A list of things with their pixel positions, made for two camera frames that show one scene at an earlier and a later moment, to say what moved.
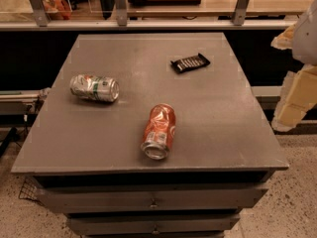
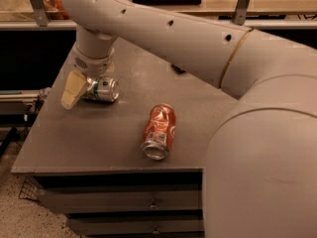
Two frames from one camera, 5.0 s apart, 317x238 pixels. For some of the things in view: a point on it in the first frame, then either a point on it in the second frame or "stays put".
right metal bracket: (238, 18) stays put
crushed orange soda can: (159, 131) stays put
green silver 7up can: (94, 87) stays put
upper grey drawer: (106, 199) stays put
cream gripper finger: (297, 95) to (74, 86)
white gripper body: (306, 39) to (91, 65)
